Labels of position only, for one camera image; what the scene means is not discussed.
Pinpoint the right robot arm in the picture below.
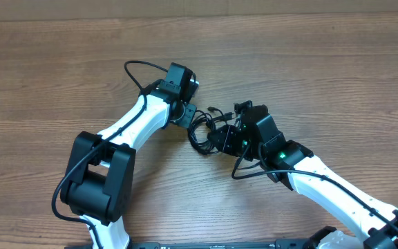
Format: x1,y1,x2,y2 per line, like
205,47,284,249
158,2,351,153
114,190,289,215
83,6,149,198
207,102,398,248

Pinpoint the black usb cable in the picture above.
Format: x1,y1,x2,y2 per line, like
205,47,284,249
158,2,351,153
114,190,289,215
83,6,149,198
187,106,241,156

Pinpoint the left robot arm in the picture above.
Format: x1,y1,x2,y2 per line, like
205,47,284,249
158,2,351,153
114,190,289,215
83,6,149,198
51,63,199,248

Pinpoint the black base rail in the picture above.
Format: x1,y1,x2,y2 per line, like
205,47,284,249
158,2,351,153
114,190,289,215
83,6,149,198
64,238,324,249

